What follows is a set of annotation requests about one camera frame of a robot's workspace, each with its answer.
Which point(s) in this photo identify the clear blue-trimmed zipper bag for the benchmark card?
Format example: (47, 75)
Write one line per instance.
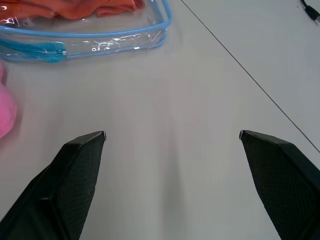
(105, 37)

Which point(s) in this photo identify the orange cloth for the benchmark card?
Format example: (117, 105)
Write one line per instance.
(82, 8)

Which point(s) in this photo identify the pink cloth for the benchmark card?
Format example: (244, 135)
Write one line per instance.
(6, 110)

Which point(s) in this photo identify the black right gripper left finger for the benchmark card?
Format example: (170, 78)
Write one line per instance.
(62, 190)

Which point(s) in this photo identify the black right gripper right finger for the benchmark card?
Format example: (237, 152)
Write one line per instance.
(280, 185)

